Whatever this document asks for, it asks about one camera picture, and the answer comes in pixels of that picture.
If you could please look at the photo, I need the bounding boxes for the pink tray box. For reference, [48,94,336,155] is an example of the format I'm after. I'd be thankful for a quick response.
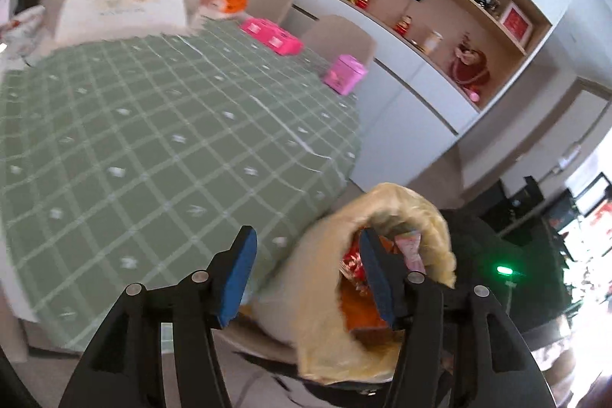
[240,17,303,55]

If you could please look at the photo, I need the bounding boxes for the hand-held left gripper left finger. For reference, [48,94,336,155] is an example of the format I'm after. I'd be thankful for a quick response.
[57,225,258,408]

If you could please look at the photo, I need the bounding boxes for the white wall intercom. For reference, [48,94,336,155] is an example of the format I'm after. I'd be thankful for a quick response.
[557,143,581,172]

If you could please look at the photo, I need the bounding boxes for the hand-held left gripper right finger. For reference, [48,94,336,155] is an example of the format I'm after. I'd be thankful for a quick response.
[360,228,555,408]

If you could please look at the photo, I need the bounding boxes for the pink cube box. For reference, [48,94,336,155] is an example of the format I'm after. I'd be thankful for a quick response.
[324,54,368,96]

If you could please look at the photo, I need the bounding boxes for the red snack packet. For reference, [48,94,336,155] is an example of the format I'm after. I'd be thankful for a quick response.
[340,245,369,289]

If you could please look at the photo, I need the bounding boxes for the white wood wall cabinet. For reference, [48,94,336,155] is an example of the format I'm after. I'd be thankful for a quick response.
[260,0,581,136]

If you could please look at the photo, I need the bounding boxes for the large red dressed doll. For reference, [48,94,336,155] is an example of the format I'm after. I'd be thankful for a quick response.
[449,35,491,86]

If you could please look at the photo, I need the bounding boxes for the orange packet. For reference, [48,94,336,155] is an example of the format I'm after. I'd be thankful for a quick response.
[342,284,397,342]

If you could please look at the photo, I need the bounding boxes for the red framed picture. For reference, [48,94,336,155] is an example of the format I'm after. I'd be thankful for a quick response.
[500,0,534,43]

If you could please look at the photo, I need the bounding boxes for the yellow plastic bag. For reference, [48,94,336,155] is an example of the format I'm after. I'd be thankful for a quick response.
[239,182,457,385]

